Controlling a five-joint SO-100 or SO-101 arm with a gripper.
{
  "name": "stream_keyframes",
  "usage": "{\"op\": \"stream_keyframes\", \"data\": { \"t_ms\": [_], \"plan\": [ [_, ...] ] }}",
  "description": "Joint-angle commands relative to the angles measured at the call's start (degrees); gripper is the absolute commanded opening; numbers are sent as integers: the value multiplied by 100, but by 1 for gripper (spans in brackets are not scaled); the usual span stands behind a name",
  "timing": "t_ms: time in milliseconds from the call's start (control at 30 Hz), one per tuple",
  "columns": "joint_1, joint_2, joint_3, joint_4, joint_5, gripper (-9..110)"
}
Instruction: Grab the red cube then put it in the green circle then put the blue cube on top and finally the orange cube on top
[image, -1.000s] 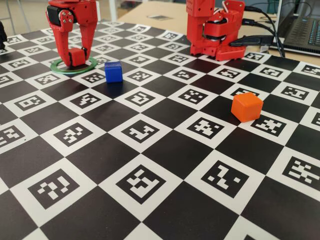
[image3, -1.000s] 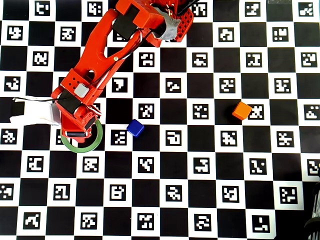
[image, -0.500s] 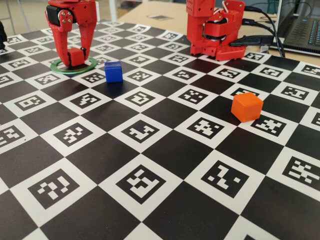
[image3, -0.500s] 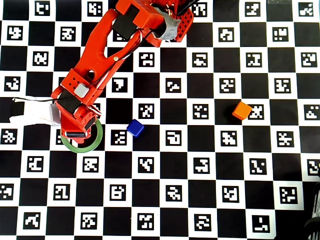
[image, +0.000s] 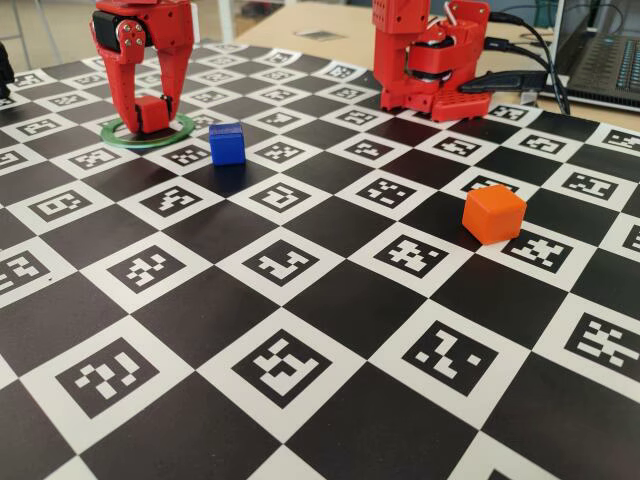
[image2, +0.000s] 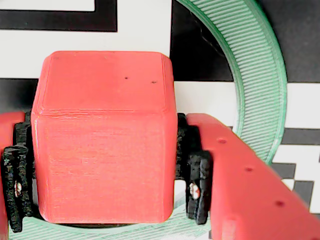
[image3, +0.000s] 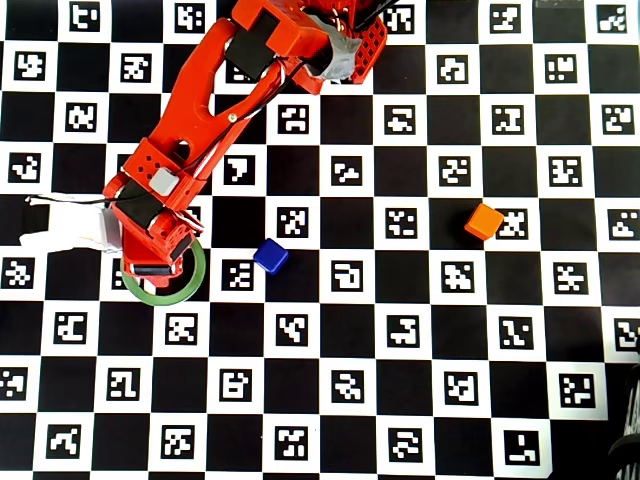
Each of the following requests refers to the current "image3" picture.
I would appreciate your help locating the red printed gripper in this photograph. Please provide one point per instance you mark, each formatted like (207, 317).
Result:
(151, 269)

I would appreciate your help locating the blue cube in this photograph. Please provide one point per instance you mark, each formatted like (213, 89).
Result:
(270, 256)

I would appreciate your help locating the orange cube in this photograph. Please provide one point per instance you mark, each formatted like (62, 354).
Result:
(484, 221)

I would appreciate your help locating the red perforated robot base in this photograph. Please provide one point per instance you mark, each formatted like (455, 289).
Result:
(370, 50)

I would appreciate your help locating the red printed robot arm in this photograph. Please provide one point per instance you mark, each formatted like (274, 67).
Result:
(200, 100)

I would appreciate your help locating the black white marker checkerboard mat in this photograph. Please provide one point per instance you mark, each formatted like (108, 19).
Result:
(350, 350)

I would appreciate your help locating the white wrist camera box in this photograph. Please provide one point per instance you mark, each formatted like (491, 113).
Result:
(75, 225)

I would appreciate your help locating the grey duct tape wad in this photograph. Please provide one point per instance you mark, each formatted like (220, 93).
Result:
(340, 55)

